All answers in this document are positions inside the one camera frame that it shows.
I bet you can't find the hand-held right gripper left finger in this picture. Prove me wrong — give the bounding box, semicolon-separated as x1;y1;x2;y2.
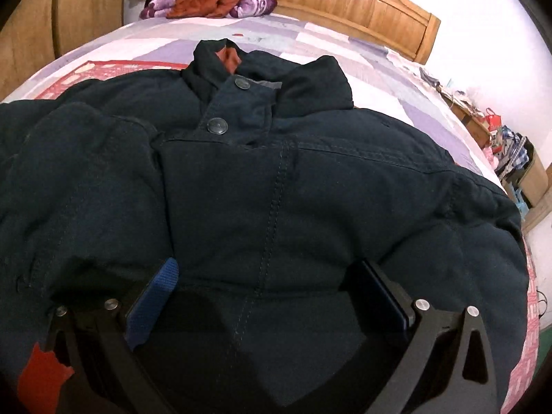
45;257;180;414

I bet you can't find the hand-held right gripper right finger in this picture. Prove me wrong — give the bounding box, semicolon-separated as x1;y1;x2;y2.
343;259;503;414

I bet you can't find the dark navy jacket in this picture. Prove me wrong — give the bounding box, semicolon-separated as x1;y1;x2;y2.
0;40;530;414

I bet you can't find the cardboard box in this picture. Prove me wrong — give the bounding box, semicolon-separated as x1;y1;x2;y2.
514;139;550;208

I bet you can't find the brown bedside cabinet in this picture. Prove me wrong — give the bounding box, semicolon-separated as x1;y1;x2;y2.
439;86;493;149

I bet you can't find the blue checked bag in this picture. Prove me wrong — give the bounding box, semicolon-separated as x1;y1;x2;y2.
495;126;529;171

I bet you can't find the red checked blanket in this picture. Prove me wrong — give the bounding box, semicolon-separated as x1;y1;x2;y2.
33;59;542;414

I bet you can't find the pastel patchwork bedspread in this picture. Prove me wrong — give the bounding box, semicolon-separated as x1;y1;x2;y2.
0;11;510;193

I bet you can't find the wooden wardrobe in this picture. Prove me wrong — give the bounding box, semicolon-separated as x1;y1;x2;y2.
0;0;127;102

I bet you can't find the purple printed blanket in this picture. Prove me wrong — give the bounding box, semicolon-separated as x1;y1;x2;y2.
139;0;278;20

